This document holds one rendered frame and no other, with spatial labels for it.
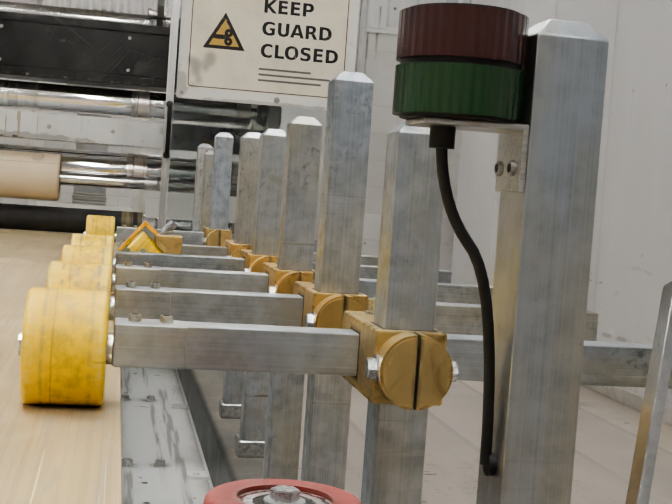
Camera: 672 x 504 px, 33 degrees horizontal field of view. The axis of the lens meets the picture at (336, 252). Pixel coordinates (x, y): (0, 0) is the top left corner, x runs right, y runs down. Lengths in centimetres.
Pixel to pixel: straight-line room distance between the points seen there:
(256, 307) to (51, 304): 31
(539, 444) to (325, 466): 52
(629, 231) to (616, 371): 576
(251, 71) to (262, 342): 229
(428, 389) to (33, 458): 26
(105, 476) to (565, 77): 31
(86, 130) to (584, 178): 258
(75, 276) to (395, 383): 38
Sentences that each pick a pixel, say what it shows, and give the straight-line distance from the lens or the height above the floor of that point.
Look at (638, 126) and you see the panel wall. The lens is 665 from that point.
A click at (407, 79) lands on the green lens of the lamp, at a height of 111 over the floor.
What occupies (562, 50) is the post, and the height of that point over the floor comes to 113.
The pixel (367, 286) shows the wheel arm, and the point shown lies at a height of 95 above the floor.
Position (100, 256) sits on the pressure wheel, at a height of 97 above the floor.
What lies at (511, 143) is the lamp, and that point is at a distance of 54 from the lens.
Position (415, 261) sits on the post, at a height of 102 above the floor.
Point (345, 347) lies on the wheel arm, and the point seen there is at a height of 95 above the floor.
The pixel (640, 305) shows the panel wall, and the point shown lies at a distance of 646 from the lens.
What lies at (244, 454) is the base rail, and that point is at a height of 71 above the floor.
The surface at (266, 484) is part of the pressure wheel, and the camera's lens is 60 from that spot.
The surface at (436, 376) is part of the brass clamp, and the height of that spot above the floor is 94.
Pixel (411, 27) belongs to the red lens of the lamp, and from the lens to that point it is 52.
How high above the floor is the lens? 106
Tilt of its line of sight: 3 degrees down
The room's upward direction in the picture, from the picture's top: 4 degrees clockwise
